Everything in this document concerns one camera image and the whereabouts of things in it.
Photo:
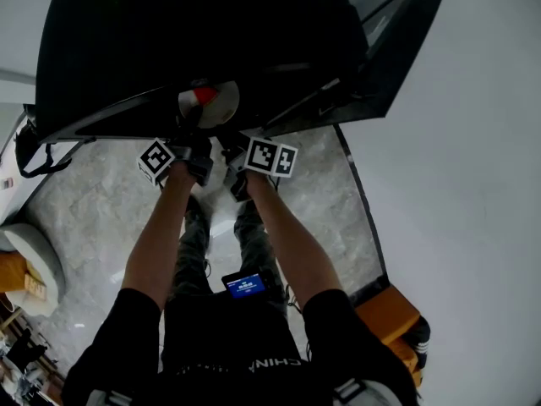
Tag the person's left leg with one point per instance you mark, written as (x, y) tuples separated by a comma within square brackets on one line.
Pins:
[(192, 252)]

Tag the grey round pouf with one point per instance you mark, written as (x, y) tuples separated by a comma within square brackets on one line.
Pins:
[(46, 260)]

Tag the yellow paper tag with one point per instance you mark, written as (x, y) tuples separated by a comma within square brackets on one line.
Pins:
[(36, 286)]

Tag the orange cushion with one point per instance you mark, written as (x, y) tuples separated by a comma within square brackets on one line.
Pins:
[(10, 271)]

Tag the red watermelon slice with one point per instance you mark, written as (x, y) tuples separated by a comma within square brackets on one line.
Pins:
[(206, 95)]

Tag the small monitor with blue screen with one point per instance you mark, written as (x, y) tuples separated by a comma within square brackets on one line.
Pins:
[(245, 286)]

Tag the wooden frame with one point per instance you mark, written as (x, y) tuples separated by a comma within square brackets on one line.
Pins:
[(10, 319)]

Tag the person's torso in black shirt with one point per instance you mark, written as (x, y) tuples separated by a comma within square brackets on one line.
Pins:
[(228, 341)]

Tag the small red white box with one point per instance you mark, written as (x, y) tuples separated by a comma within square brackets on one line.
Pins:
[(6, 183)]

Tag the white door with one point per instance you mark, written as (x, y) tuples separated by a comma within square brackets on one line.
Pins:
[(8, 210)]

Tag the person's right forearm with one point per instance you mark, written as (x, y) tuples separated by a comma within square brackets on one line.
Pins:
[(291, 243)]

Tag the black framed glass door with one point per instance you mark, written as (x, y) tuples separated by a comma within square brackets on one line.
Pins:
[(406, 57)]

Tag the person's left forearm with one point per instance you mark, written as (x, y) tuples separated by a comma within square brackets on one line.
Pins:
[(156, 243)]

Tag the orange bag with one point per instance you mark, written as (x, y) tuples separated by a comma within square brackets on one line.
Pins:
[(406, 362)]

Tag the black jacket with white stripes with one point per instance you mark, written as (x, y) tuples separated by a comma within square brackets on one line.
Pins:
[(420, 341)]

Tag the person's leg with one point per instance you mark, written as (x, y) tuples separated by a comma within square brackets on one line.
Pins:
[(258, 248), (192, 252)]

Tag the black shoulder bag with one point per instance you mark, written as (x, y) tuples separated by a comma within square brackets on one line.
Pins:
[(23, 142)]

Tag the person's right leg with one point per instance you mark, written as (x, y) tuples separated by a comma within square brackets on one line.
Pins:
[(258, 248)]

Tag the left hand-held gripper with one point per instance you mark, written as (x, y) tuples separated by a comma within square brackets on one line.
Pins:
[(156, 159)]

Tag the white round plate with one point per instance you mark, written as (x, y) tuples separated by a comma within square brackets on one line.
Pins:
[(224, 108)]

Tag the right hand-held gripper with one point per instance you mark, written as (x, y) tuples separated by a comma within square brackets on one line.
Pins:
[(266, 157)]

